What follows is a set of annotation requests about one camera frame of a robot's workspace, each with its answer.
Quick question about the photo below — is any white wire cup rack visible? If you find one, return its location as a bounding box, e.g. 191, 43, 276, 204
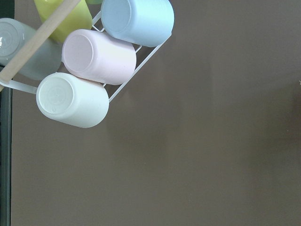
0, 0, 166, 102

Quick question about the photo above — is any pink cup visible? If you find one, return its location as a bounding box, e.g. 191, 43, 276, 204
62, 29, 136, 85

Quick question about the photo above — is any yellow cup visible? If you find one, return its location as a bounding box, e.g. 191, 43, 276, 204
34, 0, 92, 43

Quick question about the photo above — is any white cup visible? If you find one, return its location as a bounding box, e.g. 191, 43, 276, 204
36, 73, 109, 128

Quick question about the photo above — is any grey blue cup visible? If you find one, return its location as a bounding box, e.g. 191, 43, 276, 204
0, 18, 62, 81

